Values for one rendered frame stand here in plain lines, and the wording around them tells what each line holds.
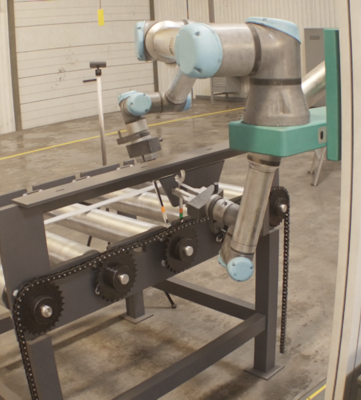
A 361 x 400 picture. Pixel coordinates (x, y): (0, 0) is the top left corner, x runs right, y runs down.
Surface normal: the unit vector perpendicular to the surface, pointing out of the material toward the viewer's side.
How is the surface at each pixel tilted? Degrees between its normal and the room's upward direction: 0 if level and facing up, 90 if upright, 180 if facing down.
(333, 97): 90
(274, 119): 90
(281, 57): 95
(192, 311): 0
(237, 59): 106
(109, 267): 90
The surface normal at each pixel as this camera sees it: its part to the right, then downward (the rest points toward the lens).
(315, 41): -0.70, 0.24
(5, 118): 0.72, 0.17
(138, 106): 0.29, 0.07
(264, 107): -0.54, -0.03
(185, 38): -0.90, 0.18
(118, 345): -0.05, -0.95
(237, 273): 0.04, 0.29
